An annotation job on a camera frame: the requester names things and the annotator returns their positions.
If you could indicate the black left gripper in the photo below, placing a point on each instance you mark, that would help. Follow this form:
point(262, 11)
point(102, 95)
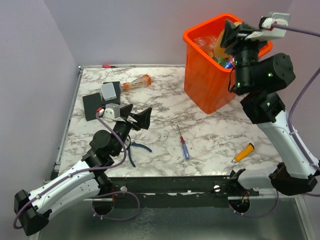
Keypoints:
point(143, 118)

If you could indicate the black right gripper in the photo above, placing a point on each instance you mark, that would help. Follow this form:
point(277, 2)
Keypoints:
point(236, 43)

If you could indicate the clear white-cap bottle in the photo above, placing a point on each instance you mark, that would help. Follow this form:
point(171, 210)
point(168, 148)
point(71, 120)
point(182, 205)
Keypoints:
point(205, 42)

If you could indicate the green plastic bottle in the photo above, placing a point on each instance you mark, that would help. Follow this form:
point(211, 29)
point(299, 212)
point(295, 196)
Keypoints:
point(220, 60)

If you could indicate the tall orange label tea bottle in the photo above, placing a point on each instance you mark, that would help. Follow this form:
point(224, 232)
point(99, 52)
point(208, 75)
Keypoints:
point(141, 81)

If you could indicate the Pepsi bottle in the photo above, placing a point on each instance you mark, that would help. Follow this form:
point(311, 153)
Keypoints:
point(229, 64)

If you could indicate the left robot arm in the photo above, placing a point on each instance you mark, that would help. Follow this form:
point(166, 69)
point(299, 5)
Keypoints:
point(85, 179)

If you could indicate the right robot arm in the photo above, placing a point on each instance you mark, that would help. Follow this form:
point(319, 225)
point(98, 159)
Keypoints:
point(259, 81)

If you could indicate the orange plastic bin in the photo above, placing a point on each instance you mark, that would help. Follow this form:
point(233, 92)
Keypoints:
point(205, 81)

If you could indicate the white box device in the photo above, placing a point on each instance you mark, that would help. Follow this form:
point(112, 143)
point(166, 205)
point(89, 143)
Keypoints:
point(108, 91)

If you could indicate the black flat block rear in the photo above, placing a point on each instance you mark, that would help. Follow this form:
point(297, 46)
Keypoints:
point(118, 92)

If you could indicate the black flat block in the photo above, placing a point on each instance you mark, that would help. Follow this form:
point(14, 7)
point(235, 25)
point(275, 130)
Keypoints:
point(118, 92)
point(92, 103)

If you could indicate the black flat block front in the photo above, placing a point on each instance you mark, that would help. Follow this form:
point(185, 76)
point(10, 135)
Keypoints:
point(92, 103)

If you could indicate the red marker pen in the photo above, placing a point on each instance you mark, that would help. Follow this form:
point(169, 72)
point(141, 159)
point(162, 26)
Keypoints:
point(107, 66)

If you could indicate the red blue screwdriver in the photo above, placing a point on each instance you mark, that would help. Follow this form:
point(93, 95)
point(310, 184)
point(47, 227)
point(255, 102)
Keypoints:
point(183, 145)

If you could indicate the yellow utility knife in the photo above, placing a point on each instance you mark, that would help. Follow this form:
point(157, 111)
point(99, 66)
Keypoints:
point(244, 153)

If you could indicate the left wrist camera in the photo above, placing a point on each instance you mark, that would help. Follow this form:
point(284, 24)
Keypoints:
point(110, 111)

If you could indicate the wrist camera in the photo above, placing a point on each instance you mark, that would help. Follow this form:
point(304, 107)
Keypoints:
point(110, 111)
point(266, 31)

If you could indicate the blue handled pliers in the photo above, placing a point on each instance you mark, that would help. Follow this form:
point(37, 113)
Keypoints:
point(136, 149)

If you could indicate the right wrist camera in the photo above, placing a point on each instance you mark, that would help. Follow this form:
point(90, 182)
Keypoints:
point(266, 31)

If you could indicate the right aluminium frame rail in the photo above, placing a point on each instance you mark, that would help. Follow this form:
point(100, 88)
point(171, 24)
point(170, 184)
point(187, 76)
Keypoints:
point(305, 217)

